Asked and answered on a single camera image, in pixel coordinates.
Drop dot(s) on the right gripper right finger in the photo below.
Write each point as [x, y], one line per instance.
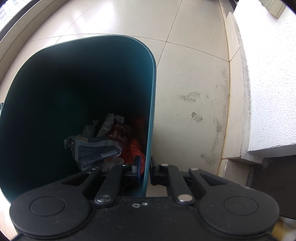
[158, 173]

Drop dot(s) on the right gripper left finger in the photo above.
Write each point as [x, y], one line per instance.
[136, 168]

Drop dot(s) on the dark teal trash bin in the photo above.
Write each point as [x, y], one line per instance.
[60, 90]

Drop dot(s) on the white purple snack wrapper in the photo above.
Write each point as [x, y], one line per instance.
[113, 127]

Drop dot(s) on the red plastic bag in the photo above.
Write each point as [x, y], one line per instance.
[137, 142]

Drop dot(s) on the dark blue grey wrapper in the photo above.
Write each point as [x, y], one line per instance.
[89, 151]

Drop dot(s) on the teal white snack wrapper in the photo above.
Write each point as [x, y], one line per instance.
[89, 130]

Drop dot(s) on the silver wall socket cover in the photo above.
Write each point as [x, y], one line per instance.
[274, 7]

